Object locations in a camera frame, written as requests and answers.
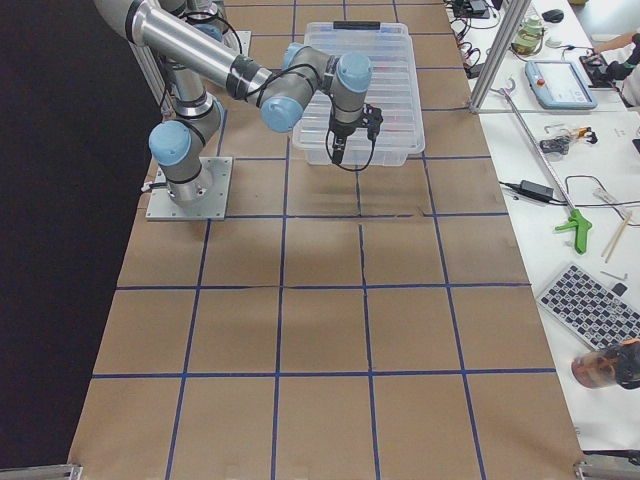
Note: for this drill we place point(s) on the black box latch handle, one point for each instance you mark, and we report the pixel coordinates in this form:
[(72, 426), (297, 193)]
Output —
[(356, 25)]

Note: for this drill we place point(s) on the checkered calibration board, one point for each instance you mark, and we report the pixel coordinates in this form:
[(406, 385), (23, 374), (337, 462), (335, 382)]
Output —
[(588, 309)]

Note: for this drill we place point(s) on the blue teach pendant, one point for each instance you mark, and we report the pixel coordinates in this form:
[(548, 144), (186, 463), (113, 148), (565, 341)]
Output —
[(557, 85)]

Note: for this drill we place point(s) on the clear plastic storage box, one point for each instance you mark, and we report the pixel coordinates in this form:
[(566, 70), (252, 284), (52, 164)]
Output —
[(358, 157)]

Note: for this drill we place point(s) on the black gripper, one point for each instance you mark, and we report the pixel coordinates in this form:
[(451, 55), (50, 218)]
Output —
[(342, 131)]

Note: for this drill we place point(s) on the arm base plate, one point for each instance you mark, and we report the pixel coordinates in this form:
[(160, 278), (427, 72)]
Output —
[(205, 198)]

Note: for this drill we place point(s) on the black power adapter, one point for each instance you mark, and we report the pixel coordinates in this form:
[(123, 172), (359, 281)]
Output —
[(533, 191)]

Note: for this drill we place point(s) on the green handled reacher grabber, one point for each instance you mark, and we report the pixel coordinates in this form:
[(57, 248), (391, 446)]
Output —
[(575, 220)]

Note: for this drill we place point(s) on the wooden chopsticks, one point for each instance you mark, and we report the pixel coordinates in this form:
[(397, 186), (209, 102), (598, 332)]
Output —
[(614, 240)]

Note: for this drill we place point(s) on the aluminium frame post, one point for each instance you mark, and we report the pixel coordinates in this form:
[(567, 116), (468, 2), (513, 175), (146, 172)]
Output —
[(505, 34)]

